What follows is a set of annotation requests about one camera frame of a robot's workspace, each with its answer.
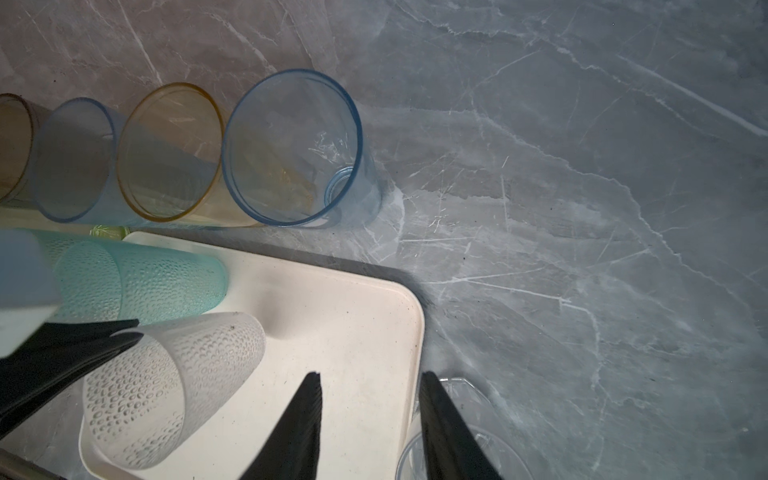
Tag light blue cup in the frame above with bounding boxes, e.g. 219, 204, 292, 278
29, 97, 146, 227
221, 69, 383, 229

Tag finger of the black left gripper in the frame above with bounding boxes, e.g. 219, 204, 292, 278
1, 319, 143, 437

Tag teal textured cup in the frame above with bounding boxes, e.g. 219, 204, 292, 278
29, 230, 93, 267
52, 239, 229, 325

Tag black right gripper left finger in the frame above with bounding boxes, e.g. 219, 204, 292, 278
241, 372, 323, 480

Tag yellow tinted cup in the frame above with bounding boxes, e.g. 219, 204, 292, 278
116, 82, 261, 229

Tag grey smoked cup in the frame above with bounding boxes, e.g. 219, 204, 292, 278
1, 93, 51, 210

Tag light blue cup right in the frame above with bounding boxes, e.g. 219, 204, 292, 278
221, 69, 383, 229

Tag clear faceted cup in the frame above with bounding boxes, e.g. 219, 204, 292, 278
395, 377, 533, 480

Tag light blue cup left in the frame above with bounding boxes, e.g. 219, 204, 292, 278
29, 97, 146, 227

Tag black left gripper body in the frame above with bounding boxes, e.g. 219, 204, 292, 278
0, 227, 64, 361

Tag clear textured cup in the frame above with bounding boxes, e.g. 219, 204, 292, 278
83, 312, 266, 470

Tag cream rectangular tray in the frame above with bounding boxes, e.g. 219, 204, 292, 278
79, 232, 425, 479

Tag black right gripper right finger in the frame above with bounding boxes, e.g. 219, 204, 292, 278
419, 371, 502, 480

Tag green tinted cup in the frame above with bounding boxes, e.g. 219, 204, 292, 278
90, 225, 130, 241

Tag teal textured cup front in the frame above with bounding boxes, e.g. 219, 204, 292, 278
52, 239, 229, 325

